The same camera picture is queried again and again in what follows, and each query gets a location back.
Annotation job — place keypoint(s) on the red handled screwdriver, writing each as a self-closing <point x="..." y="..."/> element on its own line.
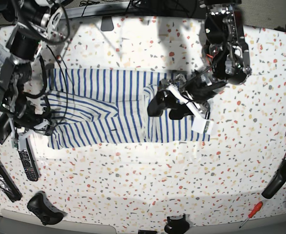
<point x="254" y="211"/>

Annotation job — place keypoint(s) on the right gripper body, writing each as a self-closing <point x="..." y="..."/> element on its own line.
<point x="32" y="123"/>

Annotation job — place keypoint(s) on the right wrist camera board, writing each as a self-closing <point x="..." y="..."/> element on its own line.
<point x="15" y="143"/>

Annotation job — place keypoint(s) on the black cylindrical speaker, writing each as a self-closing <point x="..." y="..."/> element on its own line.
<point x="5" y="128"/>

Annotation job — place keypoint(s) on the long black bar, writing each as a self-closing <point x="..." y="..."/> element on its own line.
<point x="8" y="186"/>

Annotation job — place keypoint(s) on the blue white striped t-shirt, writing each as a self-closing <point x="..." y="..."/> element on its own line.
<point x="95" y="106"/>

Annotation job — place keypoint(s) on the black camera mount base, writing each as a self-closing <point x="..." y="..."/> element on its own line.
<point x="177" y="226"/>

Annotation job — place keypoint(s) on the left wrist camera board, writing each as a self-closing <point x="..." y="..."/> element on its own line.
<point x="208" y="127"/>

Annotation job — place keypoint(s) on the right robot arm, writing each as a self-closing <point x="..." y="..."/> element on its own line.
<point x="36" y="24"/>

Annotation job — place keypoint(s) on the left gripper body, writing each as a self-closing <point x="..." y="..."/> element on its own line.
<point x="201" y="109"/>

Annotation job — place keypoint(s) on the black curved handle tool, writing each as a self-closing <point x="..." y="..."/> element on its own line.
<point x="277" y="181"/>

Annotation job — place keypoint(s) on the black game controller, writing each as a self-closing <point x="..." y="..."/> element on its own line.
<point x="40" y="209"/>

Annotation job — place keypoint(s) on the black tv remote control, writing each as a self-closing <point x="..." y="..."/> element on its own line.
<point x="28" y="160"/>

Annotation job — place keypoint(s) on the grey monitor stand foot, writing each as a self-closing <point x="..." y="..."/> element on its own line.
<point x="107" y="24"/>

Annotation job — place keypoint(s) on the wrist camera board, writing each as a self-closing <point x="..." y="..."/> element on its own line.
<point x="208" y="127"/>
<point x="15" y="143"/>

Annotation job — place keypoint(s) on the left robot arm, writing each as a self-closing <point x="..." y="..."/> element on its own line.
<point x="228" y="62"/>

